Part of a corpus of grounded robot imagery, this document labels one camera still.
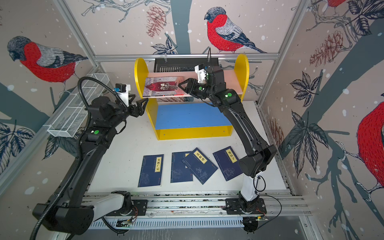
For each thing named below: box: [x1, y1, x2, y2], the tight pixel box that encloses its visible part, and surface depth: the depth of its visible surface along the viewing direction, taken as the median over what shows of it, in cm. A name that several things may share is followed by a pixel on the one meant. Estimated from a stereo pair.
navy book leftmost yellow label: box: [137, 154, 164, 188], surface depth 87 cm
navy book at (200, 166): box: [181, 147, 219, 185], surface depth 89 cm
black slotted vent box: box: [154, 57, 220, 73], surface depth 96 cm
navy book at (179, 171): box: [170, 151, 193, 183], surface depth 87 cm
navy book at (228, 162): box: [212, 146, 244, 182], surface depth 91 cm
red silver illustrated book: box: [142, 76, 185, 97], surface depth 73 cm
